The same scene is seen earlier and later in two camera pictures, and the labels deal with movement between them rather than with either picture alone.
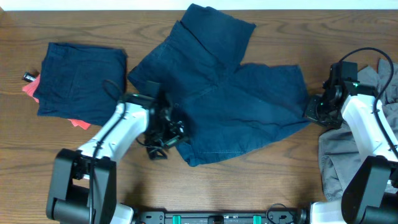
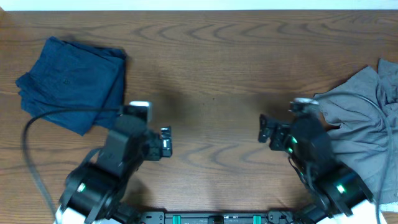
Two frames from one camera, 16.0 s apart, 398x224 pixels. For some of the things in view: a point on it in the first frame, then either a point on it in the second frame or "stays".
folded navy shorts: (81, 83) stays
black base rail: (281, 214) stays
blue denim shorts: (224, 106) to (76, 86)
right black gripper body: (319, 111) to (282, 138)
